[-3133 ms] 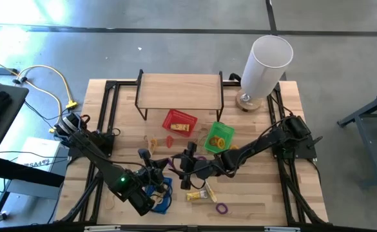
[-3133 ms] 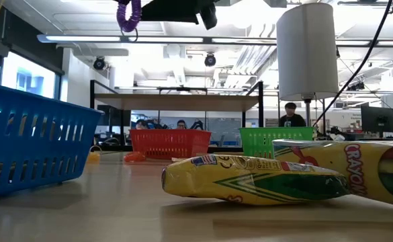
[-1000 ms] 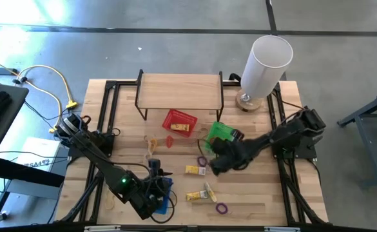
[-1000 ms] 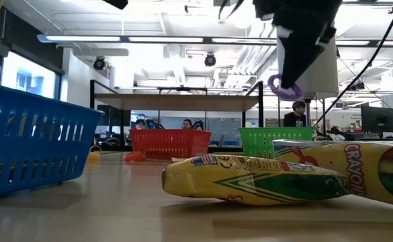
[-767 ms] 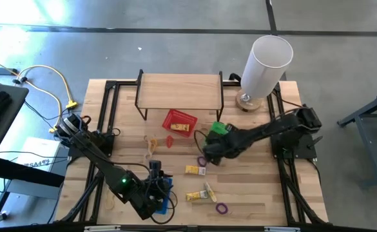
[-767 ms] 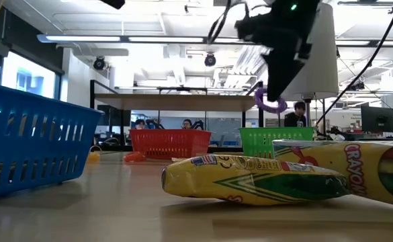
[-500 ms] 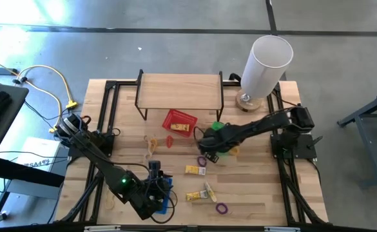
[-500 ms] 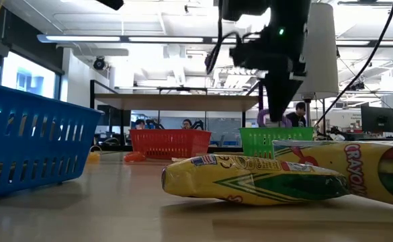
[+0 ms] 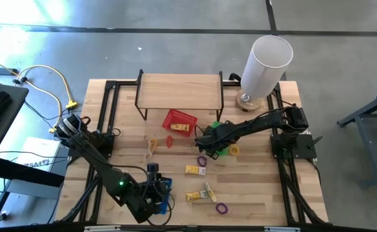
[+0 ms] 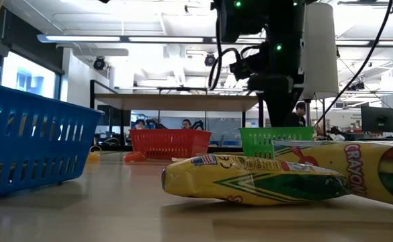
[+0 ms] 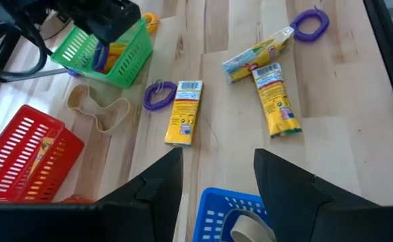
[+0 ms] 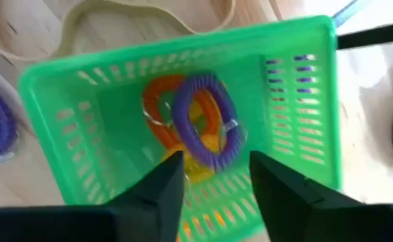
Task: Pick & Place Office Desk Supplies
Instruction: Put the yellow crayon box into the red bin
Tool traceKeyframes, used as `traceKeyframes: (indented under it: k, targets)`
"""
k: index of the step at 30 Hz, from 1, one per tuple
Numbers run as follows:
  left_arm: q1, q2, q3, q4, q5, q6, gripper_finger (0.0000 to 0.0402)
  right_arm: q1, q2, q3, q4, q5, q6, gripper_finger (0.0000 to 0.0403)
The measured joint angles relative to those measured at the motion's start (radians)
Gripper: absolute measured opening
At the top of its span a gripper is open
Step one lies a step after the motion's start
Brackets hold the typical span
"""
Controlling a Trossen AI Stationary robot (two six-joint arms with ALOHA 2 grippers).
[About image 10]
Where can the black background robot arm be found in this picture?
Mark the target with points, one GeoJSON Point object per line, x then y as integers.
{"type": "Point", "coordinates": [335, 131]}
{"type": "Point", "coordinates": [199, 124]}

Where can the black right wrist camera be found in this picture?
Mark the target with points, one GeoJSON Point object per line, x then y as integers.
{"type": "Point", "coordinates": [246, 67]}

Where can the long ceiling light strip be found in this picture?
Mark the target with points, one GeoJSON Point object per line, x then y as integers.
{"type": "Point", "coordinates": [82, 38]}

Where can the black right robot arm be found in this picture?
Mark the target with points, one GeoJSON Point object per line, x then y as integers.
{"type": "Point", "coordinates": [283, 20]}

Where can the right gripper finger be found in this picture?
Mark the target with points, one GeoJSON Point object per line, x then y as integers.
{"type": "Point", "coordinates": [280, 111]}

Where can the black computer monitor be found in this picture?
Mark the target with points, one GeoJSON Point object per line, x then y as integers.
{"type": "Point", "coordinates": [377, 119]}

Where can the red plastic basket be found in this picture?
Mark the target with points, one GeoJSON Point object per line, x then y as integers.
{"type": "Point", "coordinates": [169, 141]}

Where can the yellow crayon pack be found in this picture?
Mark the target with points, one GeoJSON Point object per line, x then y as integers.
{"type": "Point", "coordinates": [360, 168]}
{"type": "Point", "coordinates": [216, 181]}

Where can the white shade table lamp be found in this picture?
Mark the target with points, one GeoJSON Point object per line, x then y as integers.
{"type": "Point", "coordinates": [320, 50]}

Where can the blue plastic basket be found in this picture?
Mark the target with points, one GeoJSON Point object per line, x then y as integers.
{"type": "Point", "coordinates": [31, 161]}

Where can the person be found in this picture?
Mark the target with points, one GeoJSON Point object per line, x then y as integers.
{"type": "Point", "coordinates": [139, 123]}
{"type": "Point", "coordinates": [297, 117]}
{"type": "Point", "coordinates": [186, 123]}

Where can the wooden shelf riser black frame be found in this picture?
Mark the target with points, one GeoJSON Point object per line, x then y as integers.
{"type": "Point", "coordinates": [179, 101]}

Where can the orange red coil wristband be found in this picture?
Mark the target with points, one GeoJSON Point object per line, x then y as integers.
{"type": "Point", "coordinates": [134, 157]}

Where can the green plastic basket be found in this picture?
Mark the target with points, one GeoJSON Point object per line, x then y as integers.
{"type": "Point", "coordinates": [260, 141]}

